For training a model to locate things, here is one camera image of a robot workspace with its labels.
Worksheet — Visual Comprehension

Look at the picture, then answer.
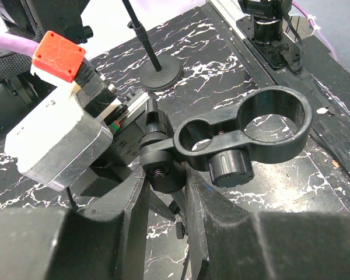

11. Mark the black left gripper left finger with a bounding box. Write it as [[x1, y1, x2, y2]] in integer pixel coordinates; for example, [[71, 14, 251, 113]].
[[0, 169, 150, 279]]

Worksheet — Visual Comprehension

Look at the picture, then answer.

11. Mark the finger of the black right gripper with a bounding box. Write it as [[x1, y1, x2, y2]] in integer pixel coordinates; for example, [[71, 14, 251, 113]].
[[72, 166, 132, 198]]

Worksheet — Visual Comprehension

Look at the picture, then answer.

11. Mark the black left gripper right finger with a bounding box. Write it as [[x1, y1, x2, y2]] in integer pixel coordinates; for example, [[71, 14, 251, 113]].
[[185, 167, 350, 279]]

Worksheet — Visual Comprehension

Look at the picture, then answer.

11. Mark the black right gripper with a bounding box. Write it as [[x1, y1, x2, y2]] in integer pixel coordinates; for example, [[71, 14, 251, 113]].
[[0, 0, 149, 167]]

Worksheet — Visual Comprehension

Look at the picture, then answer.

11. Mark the black round-base stand right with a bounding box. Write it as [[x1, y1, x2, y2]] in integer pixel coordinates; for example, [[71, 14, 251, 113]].
[[122, 0, 183, 92]]

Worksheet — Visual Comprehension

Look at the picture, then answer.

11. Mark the black tripod stand with ring clamp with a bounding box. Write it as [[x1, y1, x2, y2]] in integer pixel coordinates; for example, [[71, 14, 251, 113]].
[[139, 86, 313, 280]]

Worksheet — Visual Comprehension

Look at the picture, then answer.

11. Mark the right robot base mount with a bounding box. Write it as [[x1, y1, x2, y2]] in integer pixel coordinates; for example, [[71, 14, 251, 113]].
[[238, 1, 305, 73]]

